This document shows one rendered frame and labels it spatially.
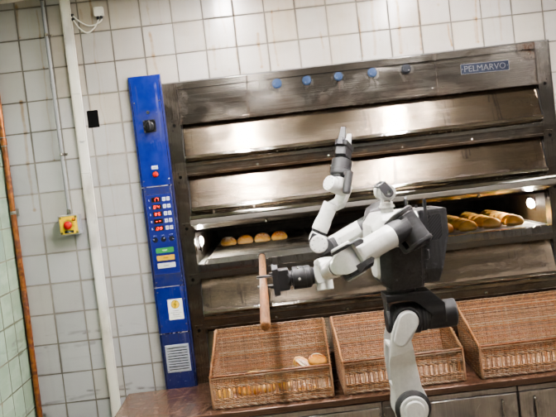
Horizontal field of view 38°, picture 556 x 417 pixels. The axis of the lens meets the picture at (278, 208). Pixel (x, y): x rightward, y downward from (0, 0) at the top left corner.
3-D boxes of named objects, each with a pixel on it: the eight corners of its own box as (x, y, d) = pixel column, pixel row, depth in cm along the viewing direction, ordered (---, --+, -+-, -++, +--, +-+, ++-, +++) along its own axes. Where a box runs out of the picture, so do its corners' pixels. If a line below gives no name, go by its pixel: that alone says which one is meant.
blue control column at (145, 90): (208, 394, 603) (174, 106, 592) (230, 391, 603) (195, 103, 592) (179, 500, 411) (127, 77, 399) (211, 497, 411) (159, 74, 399)
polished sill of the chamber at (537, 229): (199, 271, 414) (198, 264, 414) (548, 231, 414) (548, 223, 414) (198, 273, 408) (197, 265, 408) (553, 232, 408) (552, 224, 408)
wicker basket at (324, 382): (219, 382, 409) (213, 328, 408) (330, 370, 408) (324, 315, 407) (211, 411, 361) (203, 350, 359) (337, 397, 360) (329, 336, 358)
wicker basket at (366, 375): (333, 369, 409) (328, 315, 407) (444, 356, 409) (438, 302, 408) (343, 396, 360) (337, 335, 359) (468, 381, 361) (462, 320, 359)
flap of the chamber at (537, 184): (190, 225, 392) (195, 229, 411) (558, 183, 392) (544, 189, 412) (189, 220, 392) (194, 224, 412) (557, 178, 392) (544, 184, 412)
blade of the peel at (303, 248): (316, 251, 408) (315, 246, 408) (208, 264, 407) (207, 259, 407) (311, 244, 444) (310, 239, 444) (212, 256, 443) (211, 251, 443)
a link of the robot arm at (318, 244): (324, 264, 354) (368, 238, 350) (319, 264, 341) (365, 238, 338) (311, 241, 356) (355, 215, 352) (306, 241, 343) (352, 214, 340)
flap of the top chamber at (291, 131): (185, 162, 404) (183, 125, 410) (541, 121, 405) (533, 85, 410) (184, 159, 400) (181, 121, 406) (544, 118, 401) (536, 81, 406)
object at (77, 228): (63, 235, 406) (60, 215, 406) (83, 232, 406) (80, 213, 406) (59, 236, 399) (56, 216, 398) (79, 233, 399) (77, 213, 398)
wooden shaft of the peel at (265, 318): (271, 331, 228) (270, 320, 228) (261, 333, 228) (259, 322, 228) (265, 259, 399) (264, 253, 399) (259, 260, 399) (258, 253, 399)
